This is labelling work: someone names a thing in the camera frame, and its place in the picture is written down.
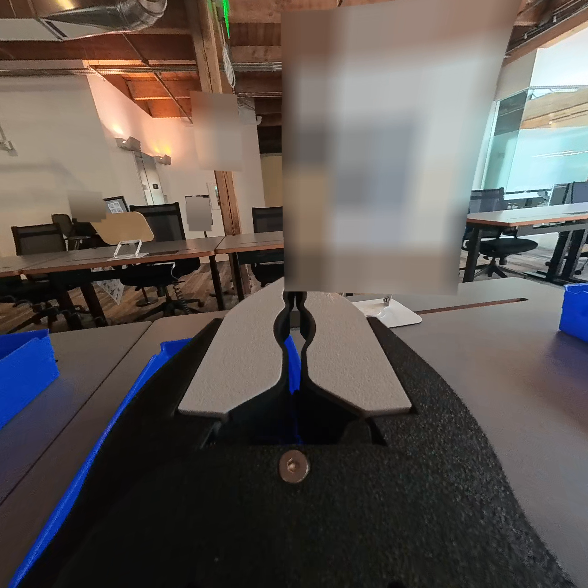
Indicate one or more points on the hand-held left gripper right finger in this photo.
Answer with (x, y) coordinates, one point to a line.
(354, 358)

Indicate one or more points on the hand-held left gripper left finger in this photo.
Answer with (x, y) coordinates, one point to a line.
(239, 358)

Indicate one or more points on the blue plastic bin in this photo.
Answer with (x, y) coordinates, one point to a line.
(23, 377)
(575, 312)
(175, 347)

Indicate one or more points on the dark office desk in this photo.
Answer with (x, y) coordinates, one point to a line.
(165, 250)

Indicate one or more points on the wooden board on stand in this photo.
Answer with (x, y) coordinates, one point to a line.
(124, 227)

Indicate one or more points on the wooden office desk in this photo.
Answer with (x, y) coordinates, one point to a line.
(524, 219)

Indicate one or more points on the wooden support column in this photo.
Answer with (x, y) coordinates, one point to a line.
(216, 110)

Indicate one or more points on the metal ventilation duct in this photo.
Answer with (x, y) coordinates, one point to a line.
(110, 14)

